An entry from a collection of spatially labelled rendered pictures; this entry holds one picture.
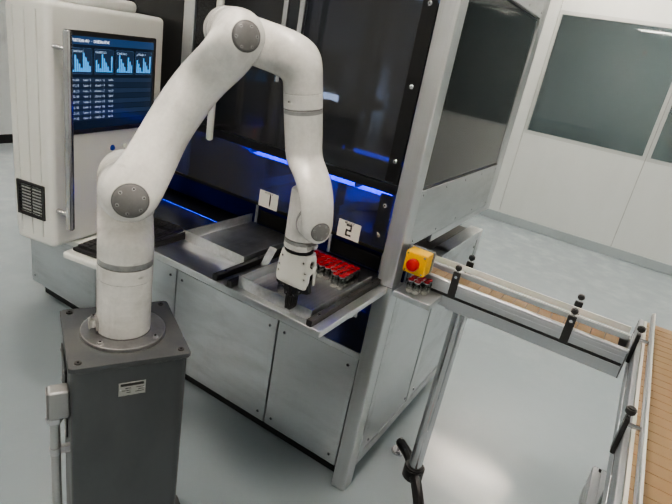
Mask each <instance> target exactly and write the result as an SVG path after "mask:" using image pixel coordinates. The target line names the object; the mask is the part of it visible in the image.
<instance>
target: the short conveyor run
mask: <svg viewBox="0 0 672 504"><path fill-rule="evenodd" d="M475 258H476V257H475V256H474V255H470V256H469V260H470V261H467V263H466V266H465V265H462V264H459V263H457V262H454V261H451V260H449V259H446V258H443V257H440V256H438V255H436V257H435V261H434V265H433V268H432V271H431V272H430V273H428V274H427V275H426V276H424V277H426V279H428V278H429V279H432V280H433V282H432V286H431V290H430V291H433V292H435V293H438V294H440V295H442V298H441V301H440V302H438V303H437V304H438V305H441V306H443V307H446V308H448V309H451V310H453V311H455V312H458V313H460V314H463V315H465V316H468V317H470V318H472V319H475V320H477V321H480V322H482V323H485V324H487V325H489V326H492V327H494V328H497V329H499V330H502V331H504V332H506V333H509V334H511V335H514V336H516V337H519V338H521V339H523V340H526V341H528V342H531V343H533V344H535V345H538V346H540V347H543V348H545V349H548V350H550V351H552V352H555V353H557V354H560V355H562V356H565V357H567V358H569V359H572V360H574V361H577V362H579V363H582V364H584V365H586V366H589V367H591V368H594V369H596V370H599V371H601V372H603V373H606V374H608V375H611V376H613V377H615V378H618V376H619V373H620V371H621V369H622V367H623V364H624V362H625V360H626V358H627V356H628V352H629V346H630V340H631V338H630V337H631V335H630V334H628V333H630V331H631V328H632V327H631V326H628V325H625V324H622V323H620V322H617V321H614V320H612V319H609V318H606V317H603V316H601V315H598V314H595V313H593V312H590V311H587V310H584V309H582V306H583V304H584V303H583V302H581V301H582V300H584V299H585V295H583V294H579V295H578V297H577V298H578V299H579V301H578V300H576V301H575V303H574V306H573V305H571V304H568V303H565V302H563V301H560V300H557V299H554V298H552V297H549V296H546V295H544V294H541V293H538V292H535V291H533V290H530V289H527V288H525V287H522V286H519V285H516V284H514V283H511V282H508V281H506V280H503V279H500V278H497V277H495V276H492V275H489V274H487V273H484V272H481V271H478V270H476V269H473V266H474V263H473V262H472V261H474V260H475ZM436 261H437V262H436ZM438 262H440V263H438ZM441 263H442V264H441ZM444 264H445V265H444ZM446 265H448V266H446ZM449 266H450V267H449ZM452 267H453V268H452ZM454 268H455V269H454ZM462 271H464V272H462ZM471 274H472V275H471ZM473 275H475V276H473ZM476 276H477V277H476ZM478 277H480V278H478ZM481 278H483V279H481ZM484 279H485V280H484ZM486 280H488V281H486ZM489 281H491V282H489ZM492 282H493V283H492ZM494 283H496V284H494ZM497 284H499V285H497ZM500 285H501V286H500ZM502 286H504V287H502ZM505 287H507V288H505ZM508 288H509V289H508ZM510 289H512V290H510ZM513 290H515V291H513ZM516 291H517V292H516ZM519 292H520V293H519ZM521 293H523V294H521ZM524 294H525V295H524ZM527 295H528V296H527ZM529 296H531V297H529ZM532 297H533V298H532ZM535 298H536V299H535ZM537 299H539V300H537ZM540 300H541V301H540ZM543 301H544V302H543ZM545 302H547V303H545ZM548 303H549V304H548ZM551 304H552V305H551ZM553 305H555V306H553ZM556 306H557V307H556ZM559 307H560V308H559ZM561 308H563V309H561ZM564 309H566V310H564ZM567 310H568V311H567ZM569 311H571V312H569ZM580 315H582V316H580ZM583 316H584V317H583ZM585 317H587V318H585ZM588 318H590V319H588ZM591 319H592V320H591ZM593 320H595V321H593ZM596 321H598V322H596ZM599 322H600V323H599ZM601 323H603V324H601ZM604 324H606V325H604ZM607 325H608V326H607ZM609 326H611V327H609ZM612 327H614V328H612ZM615 328H616V329H615ZM617 329H619V330H617ZM620 330H622V331H620ZM623 331H624V332H623ZM625 332H627V333H625Z"/></svg>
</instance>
